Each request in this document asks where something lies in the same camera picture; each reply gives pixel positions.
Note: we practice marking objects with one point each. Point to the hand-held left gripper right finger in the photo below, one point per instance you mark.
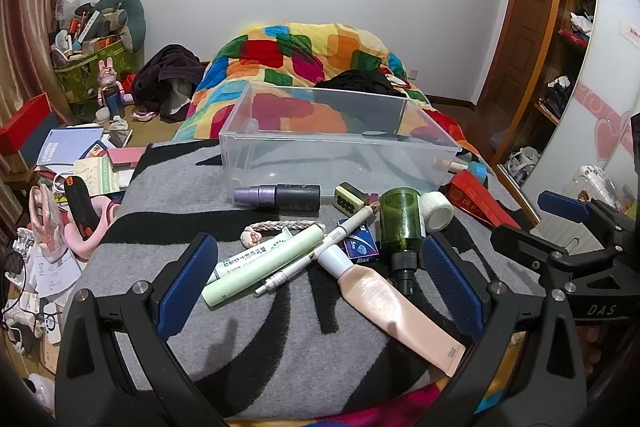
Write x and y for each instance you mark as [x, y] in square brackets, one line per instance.
[450, 287]

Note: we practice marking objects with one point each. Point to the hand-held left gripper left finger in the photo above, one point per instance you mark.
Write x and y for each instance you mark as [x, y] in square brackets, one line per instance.
[186, 287]

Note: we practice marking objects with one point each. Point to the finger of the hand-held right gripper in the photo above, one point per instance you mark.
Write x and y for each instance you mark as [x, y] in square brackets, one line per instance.
[562, 205]
[525, 243]

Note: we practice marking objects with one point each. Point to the beige tube with white cap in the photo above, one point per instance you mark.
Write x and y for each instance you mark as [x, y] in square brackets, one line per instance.
[395, 307]

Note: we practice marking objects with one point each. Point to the red envelope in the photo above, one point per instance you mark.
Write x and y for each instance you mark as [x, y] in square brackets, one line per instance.
[475, 199]

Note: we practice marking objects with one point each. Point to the white tape roll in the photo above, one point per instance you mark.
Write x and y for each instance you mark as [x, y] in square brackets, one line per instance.
[437, 212]

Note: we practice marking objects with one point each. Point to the light green tube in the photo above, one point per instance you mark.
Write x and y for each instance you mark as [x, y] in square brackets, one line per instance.
[260, 264]

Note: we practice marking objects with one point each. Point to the green bottle with black cap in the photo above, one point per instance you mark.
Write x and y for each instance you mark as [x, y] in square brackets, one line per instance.
[400, 222]

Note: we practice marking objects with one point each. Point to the teal tape roll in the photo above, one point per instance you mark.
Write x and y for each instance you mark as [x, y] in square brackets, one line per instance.
[477, 172]

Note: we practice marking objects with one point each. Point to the small blue box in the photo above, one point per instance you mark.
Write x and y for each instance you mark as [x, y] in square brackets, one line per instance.
[362, 247]

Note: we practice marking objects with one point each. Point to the small white pen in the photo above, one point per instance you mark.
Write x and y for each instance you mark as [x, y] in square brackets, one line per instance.
[285, 277]

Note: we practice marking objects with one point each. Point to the white marker pen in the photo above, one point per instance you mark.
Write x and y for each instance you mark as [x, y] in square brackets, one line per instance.
[345, 229]

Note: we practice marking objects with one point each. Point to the purple black spray bottle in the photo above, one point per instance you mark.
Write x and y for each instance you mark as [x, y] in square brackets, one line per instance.
[280, 198]

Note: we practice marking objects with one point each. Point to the clear plastic bin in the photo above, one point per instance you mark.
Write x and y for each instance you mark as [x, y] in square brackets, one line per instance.
[345, 157]

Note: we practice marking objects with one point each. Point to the person's right hand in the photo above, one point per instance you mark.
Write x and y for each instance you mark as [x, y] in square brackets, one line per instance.
[591, 343]

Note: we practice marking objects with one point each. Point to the white bag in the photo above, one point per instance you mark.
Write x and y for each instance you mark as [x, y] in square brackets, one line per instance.
[522, 162]

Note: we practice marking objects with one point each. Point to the grey black patterned blanket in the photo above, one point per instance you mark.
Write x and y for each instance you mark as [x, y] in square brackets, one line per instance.
[280, 347]

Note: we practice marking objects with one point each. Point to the black orange tool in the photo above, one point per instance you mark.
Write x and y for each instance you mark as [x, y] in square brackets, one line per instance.
[82, 207]

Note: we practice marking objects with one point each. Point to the printed bedsheet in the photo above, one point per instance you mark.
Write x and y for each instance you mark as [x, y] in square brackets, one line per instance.
[400, 409]

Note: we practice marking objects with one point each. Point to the white sliding door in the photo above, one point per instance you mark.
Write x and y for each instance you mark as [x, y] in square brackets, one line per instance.
[605, 72]

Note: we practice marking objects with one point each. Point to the pink book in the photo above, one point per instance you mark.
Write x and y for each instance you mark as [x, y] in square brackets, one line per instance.
[127, 155]

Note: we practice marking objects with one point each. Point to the wooden wardrobe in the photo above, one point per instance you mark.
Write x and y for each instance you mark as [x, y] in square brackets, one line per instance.
[570, 57]

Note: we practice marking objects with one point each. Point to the wooden door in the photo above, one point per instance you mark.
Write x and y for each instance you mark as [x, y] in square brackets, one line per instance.
[525, 32]

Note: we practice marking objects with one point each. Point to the blue book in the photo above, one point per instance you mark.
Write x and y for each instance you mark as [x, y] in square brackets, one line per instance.
[67, 147]

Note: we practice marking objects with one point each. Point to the dark purple clothes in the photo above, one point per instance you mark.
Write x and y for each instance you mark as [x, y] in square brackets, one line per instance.
[165, 77]

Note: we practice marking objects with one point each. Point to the pink rabbit toy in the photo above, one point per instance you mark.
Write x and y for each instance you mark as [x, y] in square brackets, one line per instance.
[109, 82]

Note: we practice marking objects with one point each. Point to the black cloth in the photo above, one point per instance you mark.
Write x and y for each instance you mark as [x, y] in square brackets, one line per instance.
[360, 82]

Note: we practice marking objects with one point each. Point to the red box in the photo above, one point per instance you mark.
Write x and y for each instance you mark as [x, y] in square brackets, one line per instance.
[22, 122]

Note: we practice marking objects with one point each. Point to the colourful patchwork blanket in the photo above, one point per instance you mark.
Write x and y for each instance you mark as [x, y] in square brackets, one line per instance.
[280, 57]

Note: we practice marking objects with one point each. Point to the grey-green neck pillow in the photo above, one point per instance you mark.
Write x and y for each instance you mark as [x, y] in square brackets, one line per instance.
[131, 14]

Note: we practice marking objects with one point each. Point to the striped curtain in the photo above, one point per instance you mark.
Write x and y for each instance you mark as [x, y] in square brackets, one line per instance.
[30, 7]

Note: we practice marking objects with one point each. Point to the wall socket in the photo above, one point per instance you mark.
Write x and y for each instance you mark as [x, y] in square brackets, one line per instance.
[413, 74]

